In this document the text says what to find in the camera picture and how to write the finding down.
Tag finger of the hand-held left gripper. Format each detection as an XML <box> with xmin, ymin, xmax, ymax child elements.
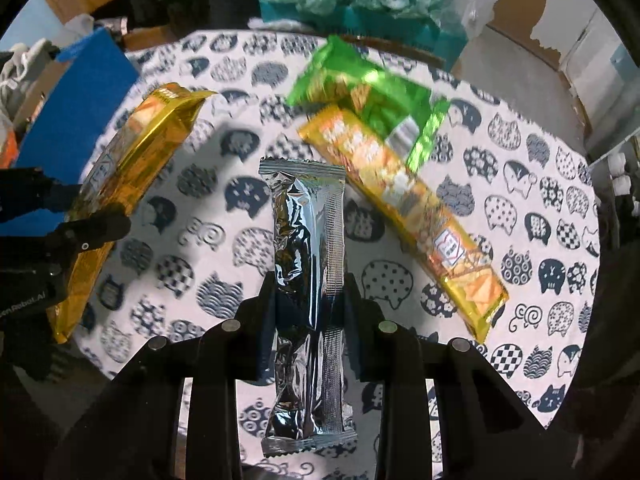
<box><xmin>50</xmin><ymin>207</ymin><xmax>132</xmax><ymax>254</ymax></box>
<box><xmin>42</xmin><ymin>181</ymin><xmax>85</xmax><ymax>212</ymax></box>

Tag white bottles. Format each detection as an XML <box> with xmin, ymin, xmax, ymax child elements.
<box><xmin>607</xmin><ymin>152</ymin><xmax>636</xmax><ymax>196</ymax></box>

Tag blue cardboard box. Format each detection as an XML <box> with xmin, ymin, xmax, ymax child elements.
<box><xmin>10</xmin><ymin>27</ymin><xmax>141</xmax><ymax>171</ymax></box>

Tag silver foil snack packet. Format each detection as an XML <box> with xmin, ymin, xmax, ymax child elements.
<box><xmin>257</xmin><ymin>157</ymin><xmax>358</xmax><ymax>458</ymax></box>

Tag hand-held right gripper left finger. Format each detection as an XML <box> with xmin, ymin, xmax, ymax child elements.
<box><xmin>45</xmin><ymin>272</ymin><xmax>281</xmax><ymax>480</ymax></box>

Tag cat-print tablecloth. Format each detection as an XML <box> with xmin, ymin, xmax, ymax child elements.
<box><xmin>50</xmin><ymin>27</ymin><xmax>601</xmax><ymax>480</ymax></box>

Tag gold snack packet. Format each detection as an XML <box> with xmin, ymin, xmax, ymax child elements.
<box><xmin>45</xmin><ymin>82</ymin><xmax>218</xmax><ymax>346</ymax></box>

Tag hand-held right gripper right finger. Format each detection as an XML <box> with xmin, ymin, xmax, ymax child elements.
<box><xmin>340</xmin><ymin>272</ymin><xmax>566</xmax><ymax>480</ymax></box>

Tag yellow snack packet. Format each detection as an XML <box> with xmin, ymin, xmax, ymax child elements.
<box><xmin>297</xmin><ymin>102</ymin><xmax>511</xmax><ymax>346</ymax></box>

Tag brown cardboard box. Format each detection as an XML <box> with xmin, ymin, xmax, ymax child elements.
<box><xmin>122</xmin><ymin>25</ymin><xmax>181</xmax><ymax>53</ymax></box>

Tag green snack packet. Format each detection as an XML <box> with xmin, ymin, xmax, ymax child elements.
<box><xmin>287</xmin><ymin>35</ymin><xmax>451</xmax><ymax>173</ymax></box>

